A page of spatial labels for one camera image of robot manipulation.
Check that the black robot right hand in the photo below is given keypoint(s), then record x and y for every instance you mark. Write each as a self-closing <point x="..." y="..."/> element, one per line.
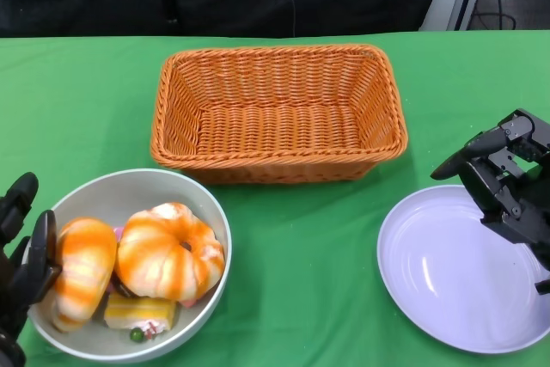
<point x="515" y="203"/>

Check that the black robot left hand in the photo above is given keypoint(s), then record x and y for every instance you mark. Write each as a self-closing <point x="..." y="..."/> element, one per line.
<point x="13" y="281"/>

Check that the elongated orange striped bread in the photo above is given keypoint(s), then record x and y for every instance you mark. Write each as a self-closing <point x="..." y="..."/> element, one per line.
<point x="81" y="264"/>

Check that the grey-green bowl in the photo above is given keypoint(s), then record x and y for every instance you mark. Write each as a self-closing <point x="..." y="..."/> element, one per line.
<point x="129" y="186"/>

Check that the round orange striped bread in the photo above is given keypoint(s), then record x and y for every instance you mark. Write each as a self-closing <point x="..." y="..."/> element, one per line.
<point x="163" y="255"/>

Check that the lavender plate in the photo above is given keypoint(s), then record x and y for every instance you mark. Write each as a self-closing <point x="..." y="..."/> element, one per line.
<point x="451" y="277"/>

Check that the yellow cake slice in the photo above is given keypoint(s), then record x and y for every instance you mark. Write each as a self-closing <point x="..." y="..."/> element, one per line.
<point x="137" y="309"/>

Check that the orange wicker basket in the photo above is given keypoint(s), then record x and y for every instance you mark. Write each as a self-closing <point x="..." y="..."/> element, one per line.
<point x="279" y="126"/>

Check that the green tablecloth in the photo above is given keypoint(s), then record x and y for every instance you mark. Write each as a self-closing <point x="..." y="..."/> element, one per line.
<point x="301" y="255"/>

